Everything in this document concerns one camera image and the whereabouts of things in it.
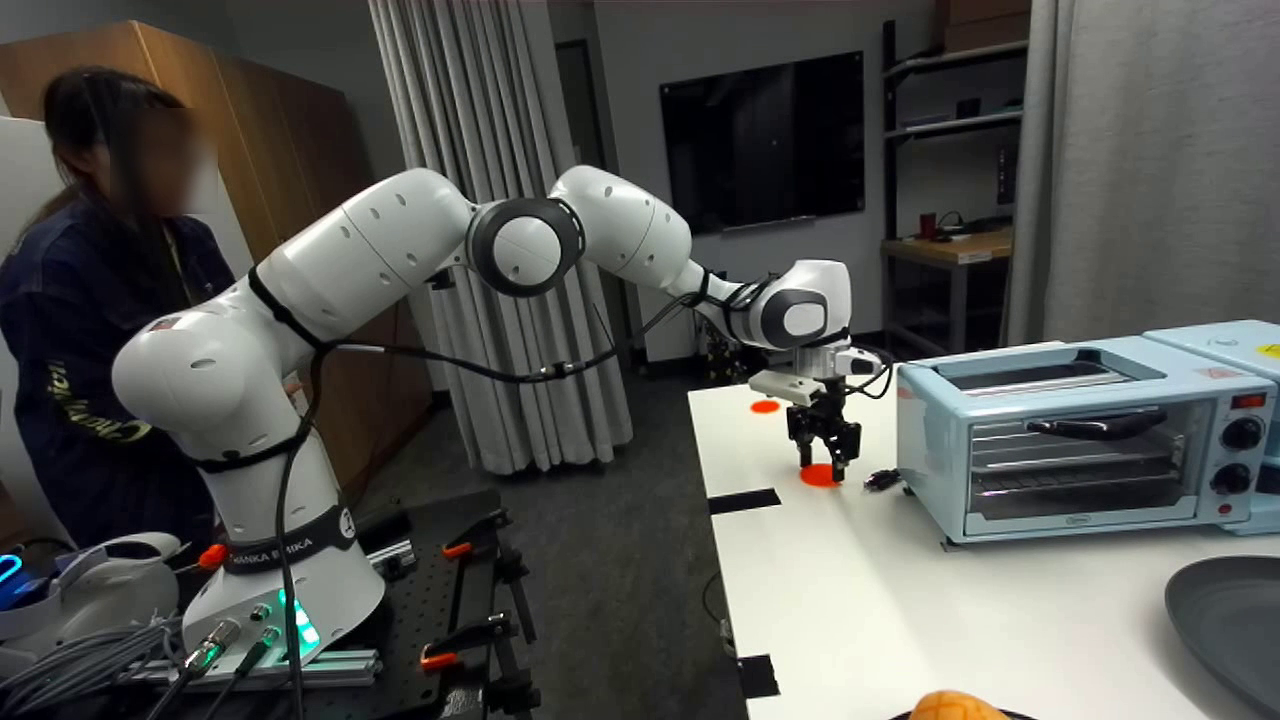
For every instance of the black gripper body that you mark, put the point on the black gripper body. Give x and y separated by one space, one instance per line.
823 418

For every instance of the orange disc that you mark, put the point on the orange disc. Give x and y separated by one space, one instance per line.
823 473
767 406

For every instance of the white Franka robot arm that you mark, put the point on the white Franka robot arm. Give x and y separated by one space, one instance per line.
361 252

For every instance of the small black plug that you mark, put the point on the small black plug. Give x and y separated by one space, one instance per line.
881 479

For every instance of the wooden side desk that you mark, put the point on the wooden side desk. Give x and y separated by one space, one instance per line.
955 248

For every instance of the light blue toaster oven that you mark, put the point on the light blue toaster oven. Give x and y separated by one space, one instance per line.
1067 453

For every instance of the orange fruit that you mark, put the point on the orange fruit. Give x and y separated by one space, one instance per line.
959 705

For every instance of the dark shelf unit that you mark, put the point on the dark shelf unit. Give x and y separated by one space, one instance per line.
955 122

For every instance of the silver toaster oven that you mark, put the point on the silver toaster oven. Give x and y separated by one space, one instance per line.
1222 343

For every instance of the grey plain curtain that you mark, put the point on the grey plain curtain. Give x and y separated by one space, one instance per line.
1147 160

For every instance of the black round pan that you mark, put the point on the black round pan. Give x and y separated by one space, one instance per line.
1233 625

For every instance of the brown cardboard box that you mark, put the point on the brown cardboard box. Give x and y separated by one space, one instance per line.
986 20

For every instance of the light grey pleated curtain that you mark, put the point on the light grey pleated curtain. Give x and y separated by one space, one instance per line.
440 83

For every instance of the wooden cabinet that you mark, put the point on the wooden cabinet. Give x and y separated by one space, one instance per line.
295 134

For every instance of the white grey plastic device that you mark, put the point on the white grey plastic device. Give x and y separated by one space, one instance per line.
115 581

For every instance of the person in dark jacket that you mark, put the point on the person in dark jacket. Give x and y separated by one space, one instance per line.
83 361

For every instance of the small blue object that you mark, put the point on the small blue object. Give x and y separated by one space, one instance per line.
15 581

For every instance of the black table edge bracket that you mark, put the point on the black table edge bracket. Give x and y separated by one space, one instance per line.
756 672
741 501

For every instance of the black wall monitor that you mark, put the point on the black wall monitor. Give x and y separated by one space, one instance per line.
761 147

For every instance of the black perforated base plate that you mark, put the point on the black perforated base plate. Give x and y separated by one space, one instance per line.
404 594

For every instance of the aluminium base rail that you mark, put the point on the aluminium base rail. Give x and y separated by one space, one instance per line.
334 660

